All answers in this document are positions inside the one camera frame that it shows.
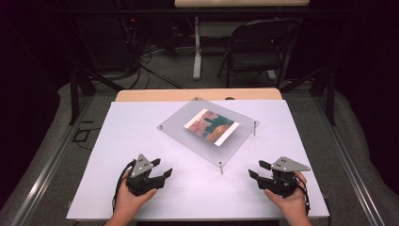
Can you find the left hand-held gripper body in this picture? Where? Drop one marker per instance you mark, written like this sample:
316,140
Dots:
146,183

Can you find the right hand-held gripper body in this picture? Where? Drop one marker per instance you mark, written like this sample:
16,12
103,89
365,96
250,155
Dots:
279,183

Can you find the clear acrylic picture frame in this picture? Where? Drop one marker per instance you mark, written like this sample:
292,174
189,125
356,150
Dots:
175,128

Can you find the person's right hand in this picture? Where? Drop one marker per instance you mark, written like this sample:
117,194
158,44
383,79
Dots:
291,204

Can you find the person's left hand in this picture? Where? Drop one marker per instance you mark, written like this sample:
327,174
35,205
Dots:
130,202

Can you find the white board table cover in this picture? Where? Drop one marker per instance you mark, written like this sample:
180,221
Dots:
194,194

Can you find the black metal stand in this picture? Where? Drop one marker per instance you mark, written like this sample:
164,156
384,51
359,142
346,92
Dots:
330,100
74,100

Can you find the black folding chair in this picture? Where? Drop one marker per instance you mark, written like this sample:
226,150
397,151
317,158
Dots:
260,59

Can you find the white-legged desk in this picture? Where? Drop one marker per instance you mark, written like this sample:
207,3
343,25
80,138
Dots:
197,56

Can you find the aluminium rail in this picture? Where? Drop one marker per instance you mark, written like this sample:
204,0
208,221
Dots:
47,171
351,171

